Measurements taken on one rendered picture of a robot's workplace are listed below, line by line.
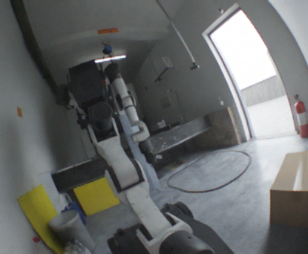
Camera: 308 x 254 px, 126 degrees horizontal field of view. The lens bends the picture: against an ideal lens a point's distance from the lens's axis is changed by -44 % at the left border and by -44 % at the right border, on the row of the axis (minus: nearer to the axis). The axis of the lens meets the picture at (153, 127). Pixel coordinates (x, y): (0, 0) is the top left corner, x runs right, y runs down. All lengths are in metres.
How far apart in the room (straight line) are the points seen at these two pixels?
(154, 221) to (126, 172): 0.27
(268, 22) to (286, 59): 0.53
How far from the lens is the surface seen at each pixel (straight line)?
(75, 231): 1.18
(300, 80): 2.10
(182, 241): 0.53
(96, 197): 1.89
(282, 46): 2.14
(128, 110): 0.95
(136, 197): 0.72
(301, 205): 0.84
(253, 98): 9.44
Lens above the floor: 0.75
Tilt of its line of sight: 1 degrees up
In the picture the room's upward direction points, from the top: 20 degrees counter-clockwise
